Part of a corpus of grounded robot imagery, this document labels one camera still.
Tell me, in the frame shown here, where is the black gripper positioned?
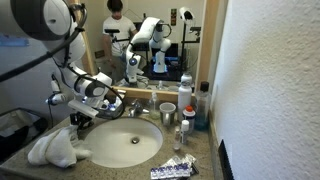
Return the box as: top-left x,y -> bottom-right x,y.
69,111 -> 95,135

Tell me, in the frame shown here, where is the white terry towel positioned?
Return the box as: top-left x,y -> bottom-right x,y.
27,125 -> 93,169

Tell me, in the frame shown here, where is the white hair dryer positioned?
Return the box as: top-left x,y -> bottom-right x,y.
44,73 -> 68,107

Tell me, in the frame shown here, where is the white oval sink basin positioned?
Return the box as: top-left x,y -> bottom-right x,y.
79,116 -> 164,169

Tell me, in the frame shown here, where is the white toothpaste tube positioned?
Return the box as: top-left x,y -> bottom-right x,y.
114,89 -> 127,108

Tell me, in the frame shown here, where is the chrome faucet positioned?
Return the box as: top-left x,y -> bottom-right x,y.
127,98 -> 150,118

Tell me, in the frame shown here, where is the clear soap dispenser bottle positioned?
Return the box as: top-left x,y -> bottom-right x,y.
148,90 -> 161,120

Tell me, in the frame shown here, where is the grey ceramic mug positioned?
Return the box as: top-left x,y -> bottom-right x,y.
158,102 -> 177,126

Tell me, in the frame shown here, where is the small clear bottle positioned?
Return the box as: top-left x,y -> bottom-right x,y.
172,125 -> 182,151

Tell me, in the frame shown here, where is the small white bottle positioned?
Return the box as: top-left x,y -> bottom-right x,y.
179,119 -> 190,145

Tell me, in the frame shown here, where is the tall white bottle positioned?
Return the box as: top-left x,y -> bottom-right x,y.
176,79 -> 193,123

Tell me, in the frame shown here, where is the white can orange cap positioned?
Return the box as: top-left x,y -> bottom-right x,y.
181,105 -> 196,134

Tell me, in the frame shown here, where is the blue mouthwash bottle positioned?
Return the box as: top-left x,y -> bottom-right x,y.
193,80 -> 211,132

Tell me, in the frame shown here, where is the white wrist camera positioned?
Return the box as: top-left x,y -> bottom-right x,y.
67,99 -> 100,118

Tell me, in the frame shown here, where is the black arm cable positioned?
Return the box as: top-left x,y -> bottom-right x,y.
0,3 -> 126,121

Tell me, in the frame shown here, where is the wood framed wall mirror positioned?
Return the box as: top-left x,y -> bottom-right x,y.
66,0 -> 221,103

